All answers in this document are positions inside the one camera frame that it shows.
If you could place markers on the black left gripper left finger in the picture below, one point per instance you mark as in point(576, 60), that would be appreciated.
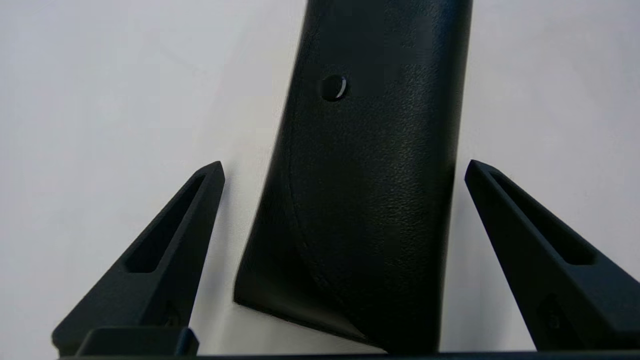
point(170, 260)

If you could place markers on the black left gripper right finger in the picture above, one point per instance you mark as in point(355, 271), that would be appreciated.
point(540, 260)

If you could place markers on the black leather glasses case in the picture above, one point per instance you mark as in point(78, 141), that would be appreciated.
point(370, 190)

